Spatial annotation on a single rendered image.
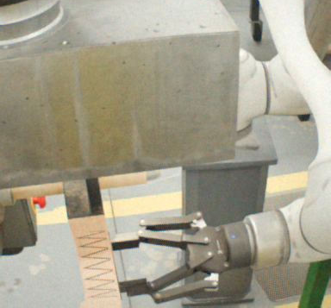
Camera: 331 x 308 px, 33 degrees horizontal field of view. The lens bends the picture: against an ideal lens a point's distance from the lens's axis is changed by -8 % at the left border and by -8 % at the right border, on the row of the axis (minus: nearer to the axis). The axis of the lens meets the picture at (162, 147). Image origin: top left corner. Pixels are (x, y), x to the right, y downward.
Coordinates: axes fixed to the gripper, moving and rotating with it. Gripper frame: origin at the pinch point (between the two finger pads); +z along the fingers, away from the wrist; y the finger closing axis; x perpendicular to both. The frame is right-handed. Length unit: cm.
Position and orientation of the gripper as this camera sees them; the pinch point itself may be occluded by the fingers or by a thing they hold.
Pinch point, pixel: (116, 266)
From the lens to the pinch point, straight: 87.6
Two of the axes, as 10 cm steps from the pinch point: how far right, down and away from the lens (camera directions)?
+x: 0.1, -5.8, -8.1
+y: -1.8, -8.0, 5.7
